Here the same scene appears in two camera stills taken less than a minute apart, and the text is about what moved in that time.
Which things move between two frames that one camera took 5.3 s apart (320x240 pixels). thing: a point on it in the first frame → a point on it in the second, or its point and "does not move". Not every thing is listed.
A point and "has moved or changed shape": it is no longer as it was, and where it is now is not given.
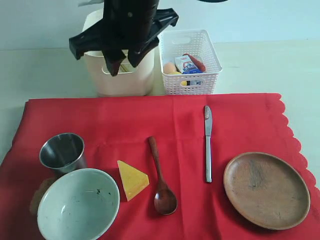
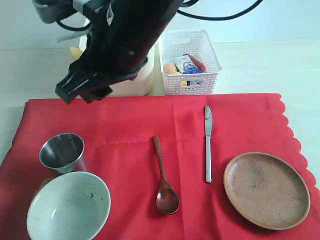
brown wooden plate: [266, 190] does not move
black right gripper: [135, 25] → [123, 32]
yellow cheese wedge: [133, 180] has moved or changed shape
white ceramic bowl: [80, 204] has moved or changed shape
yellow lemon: [183, 83] does not move
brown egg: [169, 67] does not move
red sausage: [199, 66] does not move
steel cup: [63, 153] does not move
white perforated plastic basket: [198, 44] does not move
